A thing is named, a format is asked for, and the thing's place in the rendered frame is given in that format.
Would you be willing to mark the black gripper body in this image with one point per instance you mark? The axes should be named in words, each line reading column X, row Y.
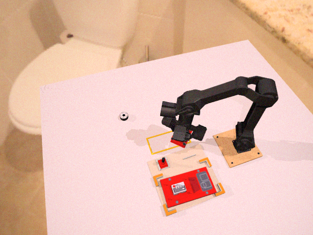
column 199, row 131

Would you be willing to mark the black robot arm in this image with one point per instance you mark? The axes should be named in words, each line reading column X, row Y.
column 191, row 102

